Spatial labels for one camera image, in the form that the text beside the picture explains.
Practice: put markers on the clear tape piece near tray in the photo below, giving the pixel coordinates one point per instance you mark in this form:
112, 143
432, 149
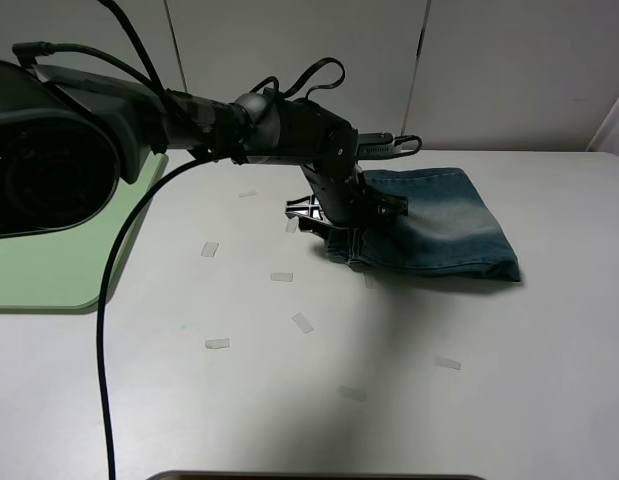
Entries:
209, 249

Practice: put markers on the clear tape piece middle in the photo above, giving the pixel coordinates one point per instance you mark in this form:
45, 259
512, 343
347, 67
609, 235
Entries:
281, 276

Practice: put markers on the clear tape piece upper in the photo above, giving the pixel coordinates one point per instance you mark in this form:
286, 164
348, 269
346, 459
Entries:
248, 193

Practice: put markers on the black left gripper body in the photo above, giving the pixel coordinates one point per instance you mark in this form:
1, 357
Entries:
341, 198

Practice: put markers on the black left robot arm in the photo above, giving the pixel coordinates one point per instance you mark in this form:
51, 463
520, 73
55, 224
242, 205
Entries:
69, 138

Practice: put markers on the clear tape piece lower centre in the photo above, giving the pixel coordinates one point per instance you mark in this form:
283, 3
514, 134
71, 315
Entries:
352, 393

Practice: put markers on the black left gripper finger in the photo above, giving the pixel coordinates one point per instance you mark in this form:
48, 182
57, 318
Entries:
384, 204
309, 215

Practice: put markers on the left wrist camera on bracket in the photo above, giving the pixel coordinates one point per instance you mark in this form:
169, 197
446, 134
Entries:
385, 146

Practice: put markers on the blue children's denim shorts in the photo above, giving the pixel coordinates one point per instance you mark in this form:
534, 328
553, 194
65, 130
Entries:
448, 231

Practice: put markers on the clear tape piece under shorts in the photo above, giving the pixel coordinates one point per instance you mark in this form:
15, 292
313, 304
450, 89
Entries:
215, 344

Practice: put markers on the clear tape piece right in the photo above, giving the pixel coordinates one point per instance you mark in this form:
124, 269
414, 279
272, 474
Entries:
447, 363

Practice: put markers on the light green plastic tray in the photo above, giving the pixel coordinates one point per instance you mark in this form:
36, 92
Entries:
62, 271

